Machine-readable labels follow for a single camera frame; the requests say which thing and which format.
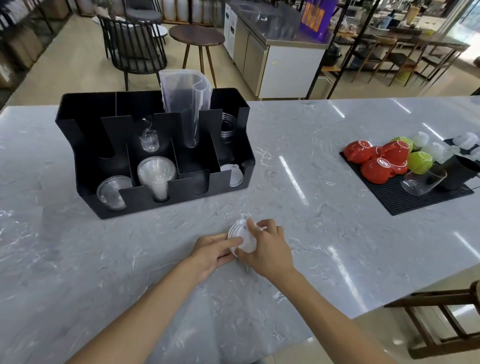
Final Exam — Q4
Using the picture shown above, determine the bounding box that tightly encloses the person's left hand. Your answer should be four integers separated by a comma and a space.
183, 233, 245, 286

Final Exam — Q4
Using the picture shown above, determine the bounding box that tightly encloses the person's right hand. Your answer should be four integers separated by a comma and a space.
235, 218, 299, 280

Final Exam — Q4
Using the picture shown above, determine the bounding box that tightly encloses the stack of white lids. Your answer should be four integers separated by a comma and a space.
219, 163, 245, 188

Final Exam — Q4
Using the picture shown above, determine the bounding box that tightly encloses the stack of black lids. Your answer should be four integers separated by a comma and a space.
220, 112, 238, 144

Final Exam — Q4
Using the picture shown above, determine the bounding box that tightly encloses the black cup organizer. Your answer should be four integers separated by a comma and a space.
55, 88, 257, 220

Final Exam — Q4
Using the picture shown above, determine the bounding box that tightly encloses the person's right forearm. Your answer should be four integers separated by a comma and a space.
275, 268, 398, 364

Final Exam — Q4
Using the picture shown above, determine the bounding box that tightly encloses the person's left forearm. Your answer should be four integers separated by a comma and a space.
67, 260, 207, 364

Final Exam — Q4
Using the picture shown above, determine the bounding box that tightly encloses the small knotted clear bag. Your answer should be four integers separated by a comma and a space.
138, 118, 160, 153

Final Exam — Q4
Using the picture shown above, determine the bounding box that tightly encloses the black rubber mat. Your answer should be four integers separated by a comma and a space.
339, 149, 475, 217

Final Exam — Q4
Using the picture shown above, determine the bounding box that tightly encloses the roll of clear plastic sleeves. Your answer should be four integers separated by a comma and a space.
159, 68, 212, 148

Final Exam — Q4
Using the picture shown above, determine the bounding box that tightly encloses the dark wooden stool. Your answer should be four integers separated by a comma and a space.
384, 280, 480, 361

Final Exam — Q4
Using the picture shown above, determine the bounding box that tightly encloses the stainless steel counter cabinet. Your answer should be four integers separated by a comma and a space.
223, 0, 335, 100

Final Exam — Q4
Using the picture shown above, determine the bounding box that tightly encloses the black container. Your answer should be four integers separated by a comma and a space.
436, 154, 480, 192

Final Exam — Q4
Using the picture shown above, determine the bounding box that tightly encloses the black metal shelf rack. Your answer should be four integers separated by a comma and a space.
305, 0, 382, 100

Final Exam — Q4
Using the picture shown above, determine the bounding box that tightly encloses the round wooden side table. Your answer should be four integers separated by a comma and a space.
168, 24, 226, 89

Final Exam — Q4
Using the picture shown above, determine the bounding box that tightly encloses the black slatted chair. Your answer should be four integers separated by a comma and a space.
96, 14, 169, 92

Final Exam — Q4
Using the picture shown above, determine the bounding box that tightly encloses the white carton dark label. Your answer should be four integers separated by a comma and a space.
223, 2, 232, 42
228, 9, 238, 57

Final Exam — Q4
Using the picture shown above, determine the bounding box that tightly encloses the small white round table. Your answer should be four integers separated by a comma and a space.
149, 23, 168, 46

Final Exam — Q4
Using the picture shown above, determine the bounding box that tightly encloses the wooden dining chair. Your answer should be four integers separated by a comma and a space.
418, 40, 472, 86
352, 35, 398, 84

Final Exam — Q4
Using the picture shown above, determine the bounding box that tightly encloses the grey cushioned chair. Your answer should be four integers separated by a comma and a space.
123, 0, 163, 25

